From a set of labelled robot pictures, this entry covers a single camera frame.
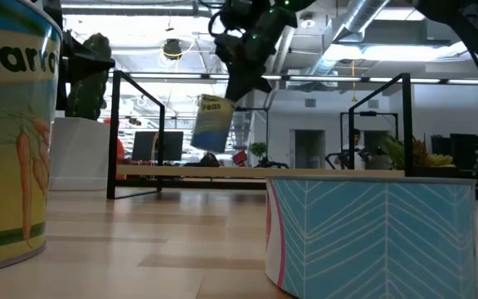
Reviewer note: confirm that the black background computer monitor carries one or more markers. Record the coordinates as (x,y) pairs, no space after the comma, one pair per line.
(145,145)

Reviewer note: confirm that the linear ceiling light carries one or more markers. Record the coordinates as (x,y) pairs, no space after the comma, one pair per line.
(168,76)
(326,79)

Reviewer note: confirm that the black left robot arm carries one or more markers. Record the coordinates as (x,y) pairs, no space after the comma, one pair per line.
(85,62)

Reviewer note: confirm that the small background potted plant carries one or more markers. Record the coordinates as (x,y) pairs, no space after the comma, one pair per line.
(259,150)

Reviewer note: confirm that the dark background monitor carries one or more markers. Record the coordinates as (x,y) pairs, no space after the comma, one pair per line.
(465,149)

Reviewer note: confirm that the white hexagonal plant pot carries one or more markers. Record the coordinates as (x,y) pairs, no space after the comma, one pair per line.
(81,153)

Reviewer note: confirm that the black background rack frame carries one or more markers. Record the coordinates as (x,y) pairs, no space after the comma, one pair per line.
(369,114)

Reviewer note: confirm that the blue chevron short can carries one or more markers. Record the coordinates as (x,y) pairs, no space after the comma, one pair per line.
(367,241)

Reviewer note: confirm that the dark round plant pot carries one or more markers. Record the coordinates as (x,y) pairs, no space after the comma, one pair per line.
(434,171)

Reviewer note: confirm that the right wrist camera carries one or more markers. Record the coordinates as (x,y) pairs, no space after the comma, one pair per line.
(227,47)

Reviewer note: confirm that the small succulent plant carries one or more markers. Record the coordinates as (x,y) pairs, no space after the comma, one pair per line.
(419,153)

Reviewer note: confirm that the black frame wooden shelf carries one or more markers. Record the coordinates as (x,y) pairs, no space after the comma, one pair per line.
(222,171)

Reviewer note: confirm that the carrots label food can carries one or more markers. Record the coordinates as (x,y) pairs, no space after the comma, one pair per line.
(11,124)

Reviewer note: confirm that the green cactus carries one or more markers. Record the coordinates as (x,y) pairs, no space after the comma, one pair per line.
(91,101)

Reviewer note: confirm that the peas label food can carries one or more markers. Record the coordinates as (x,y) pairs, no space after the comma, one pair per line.
(212,124)

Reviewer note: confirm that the silver ventilation duct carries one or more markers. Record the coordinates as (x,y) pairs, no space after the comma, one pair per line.
(363,16)

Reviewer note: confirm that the black ceiling device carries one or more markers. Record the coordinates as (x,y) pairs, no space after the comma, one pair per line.
(172,49)

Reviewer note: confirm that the person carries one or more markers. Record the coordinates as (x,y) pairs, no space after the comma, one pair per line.
(355,145)

